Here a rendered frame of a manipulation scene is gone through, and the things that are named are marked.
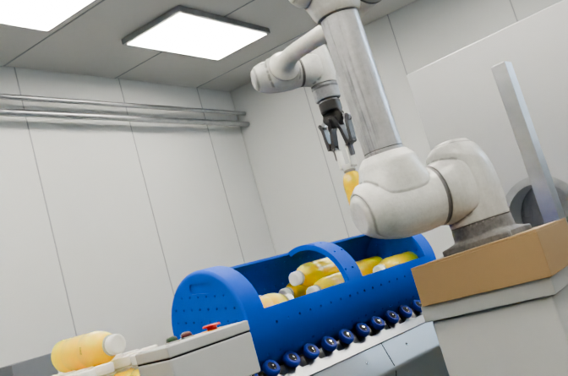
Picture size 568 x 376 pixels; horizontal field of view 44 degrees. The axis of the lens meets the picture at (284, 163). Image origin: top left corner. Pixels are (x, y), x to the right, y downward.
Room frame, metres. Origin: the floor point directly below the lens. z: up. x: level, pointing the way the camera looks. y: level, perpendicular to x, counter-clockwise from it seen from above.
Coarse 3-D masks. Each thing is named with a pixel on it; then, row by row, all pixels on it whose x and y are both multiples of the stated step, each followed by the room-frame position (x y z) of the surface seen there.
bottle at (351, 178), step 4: (352, 168) 2.30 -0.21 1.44; (344, 172) 2.31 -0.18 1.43; (348, 172) 2.29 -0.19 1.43; (352, 172) 2.29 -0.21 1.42; (356, 172) 2.29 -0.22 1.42; (344, 176) 2.30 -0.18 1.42; (348, 176) 2.29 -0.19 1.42; (352, 176) 2.28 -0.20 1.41; (356, 176) 2.29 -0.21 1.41; (344, 180) 2.30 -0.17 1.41; (348, 180) 2.29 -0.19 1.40; (352, 180) 2.28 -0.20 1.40; (356, 180) 2.28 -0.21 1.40; (344, 184) 2.30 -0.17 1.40; (348, 184) 2.29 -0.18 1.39; (352, 184) 2.28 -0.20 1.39; (356, 184) 2.28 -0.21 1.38; (344, 188) 2.31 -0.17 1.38; (348, 188) 2.29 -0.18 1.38; (352, 188) 2.28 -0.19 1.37; (348, 192) 2.29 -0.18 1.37; (348, 196) 2.30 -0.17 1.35; (348, 200) 2.30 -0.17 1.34
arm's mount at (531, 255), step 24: (504, 240) 1.62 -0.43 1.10; (528, 240) 1.59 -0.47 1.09; (552, 240) 1.67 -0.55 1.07; (432, 264) 1.72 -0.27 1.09; (456, 264) 1.69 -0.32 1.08; (480, 264) 1.66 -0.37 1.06; (504, 264) 1.63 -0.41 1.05; (528, 264) 1.60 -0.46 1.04; (552, 264) 1.61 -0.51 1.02; (432, 288) 1.73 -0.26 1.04; (456, 288) 1.70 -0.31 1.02; (480, 288) 1.67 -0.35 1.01
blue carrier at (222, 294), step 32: (288, 256) 2.09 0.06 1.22; (320, 256) 2.25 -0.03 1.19; (352, 256) 2.41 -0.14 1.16; (384, 256) 2.43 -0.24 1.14; (192, 288) 1.76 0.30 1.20; (224, 288) 1.68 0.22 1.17; (256, 288) 2.06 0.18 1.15; (352, 288) 1.96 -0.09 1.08; (384, 288) 2.08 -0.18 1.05; (416, 288) 2.22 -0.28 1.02; (192, 320) 1.78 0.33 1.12; (224, 320) 1.70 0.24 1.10; (256, 320) 1.67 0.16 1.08; (288, 320) 1.76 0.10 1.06; (320, 320) 1.86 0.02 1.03; (352, 320) 1.99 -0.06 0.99; (256, 352) 1.69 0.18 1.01
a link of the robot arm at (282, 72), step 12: (360, 0) 1.86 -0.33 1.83; (360, 12) 1.93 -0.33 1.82; (312, 36) 2.05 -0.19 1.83; (324, 36) 2.04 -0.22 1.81; (288, 48) 2.11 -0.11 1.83; (300, 48) 2.08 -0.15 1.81; (312, 48) 2.08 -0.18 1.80; (276, 60) 2.17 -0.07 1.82; (288, 60) 2.13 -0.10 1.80; (252, 72) 2.22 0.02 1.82; (264, 72) 2.19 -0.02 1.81; (276, 72) 2.18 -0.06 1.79; (288, 72) 2.18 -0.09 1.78; (300, 72) 2.24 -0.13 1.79; (264, 84) 2.21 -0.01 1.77; (276, 84) 2.21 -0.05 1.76; (288, 84) 2.23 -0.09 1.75; (300, 84) 2.27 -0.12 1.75
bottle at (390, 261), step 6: (408, 252) 2.33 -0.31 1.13; (390, 258) 2.25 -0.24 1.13; (396, 258) 2.26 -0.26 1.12; (402, 258) 2.27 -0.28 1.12; (408, 258) 2.29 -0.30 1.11; (414, 258) 2.32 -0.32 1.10; (378, 264) 2.23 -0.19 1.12; (384, 264) 2.22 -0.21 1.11; (390, 264) 2.22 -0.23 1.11; (396, 264) 2.23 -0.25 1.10
